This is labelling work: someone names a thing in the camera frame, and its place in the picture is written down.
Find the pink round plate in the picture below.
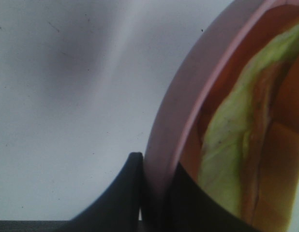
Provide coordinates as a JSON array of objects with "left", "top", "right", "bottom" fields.
[{"left": 141, "top": 0, "right": 299, "bottom": 232}]

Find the sandwich with lettuce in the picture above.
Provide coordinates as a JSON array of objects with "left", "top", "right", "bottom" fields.
[{"left": 197, "top": 21, "right": 299, "bottom": 232}]

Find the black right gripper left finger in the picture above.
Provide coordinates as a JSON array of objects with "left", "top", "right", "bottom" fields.
[{"left": 60, "top": 152, "right": 143, "bottom": 232}]

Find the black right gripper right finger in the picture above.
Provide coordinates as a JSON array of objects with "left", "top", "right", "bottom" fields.
[{"left": 164, "top": 164, "right": 257, "bottom": 232}]

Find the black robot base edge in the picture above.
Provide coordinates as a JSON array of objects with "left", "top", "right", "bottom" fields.
[{"left": 0, "top": 220, "right": 76, "bottom": 232}]

